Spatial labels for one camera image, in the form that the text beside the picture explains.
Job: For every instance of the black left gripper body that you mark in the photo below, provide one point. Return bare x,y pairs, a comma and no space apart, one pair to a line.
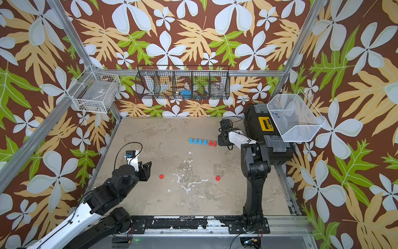
143,174

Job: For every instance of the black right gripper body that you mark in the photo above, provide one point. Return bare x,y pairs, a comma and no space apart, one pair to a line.
221,141

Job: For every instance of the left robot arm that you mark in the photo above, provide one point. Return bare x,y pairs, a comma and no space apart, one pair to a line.
98,216

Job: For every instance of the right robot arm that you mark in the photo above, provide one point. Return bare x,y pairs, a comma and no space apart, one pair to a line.
255,166

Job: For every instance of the black toolbox yellow latch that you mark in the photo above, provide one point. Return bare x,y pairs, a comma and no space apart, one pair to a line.
260,126

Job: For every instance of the blue object in basket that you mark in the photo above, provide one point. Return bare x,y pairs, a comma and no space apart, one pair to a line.
186,94

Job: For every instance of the white wire basket right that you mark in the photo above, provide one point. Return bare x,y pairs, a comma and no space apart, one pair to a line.
295,117

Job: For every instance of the white wire basket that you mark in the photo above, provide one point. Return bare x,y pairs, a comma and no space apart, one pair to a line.
295,117
94,90

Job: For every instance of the black wire basket back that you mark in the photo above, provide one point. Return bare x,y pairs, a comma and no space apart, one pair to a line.
205,82

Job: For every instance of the white wire basket left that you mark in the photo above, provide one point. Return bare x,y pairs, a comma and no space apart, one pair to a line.
94,90

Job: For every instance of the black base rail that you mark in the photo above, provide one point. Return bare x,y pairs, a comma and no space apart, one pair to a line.
219,224

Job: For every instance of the aluminium frame post back right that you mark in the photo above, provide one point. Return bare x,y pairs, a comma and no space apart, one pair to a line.
298,45

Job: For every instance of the aluminium frame post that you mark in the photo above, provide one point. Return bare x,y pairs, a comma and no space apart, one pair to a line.
76,42
298,45

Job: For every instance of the aluminium frame post back left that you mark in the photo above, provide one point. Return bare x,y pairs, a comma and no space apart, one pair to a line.
76,42

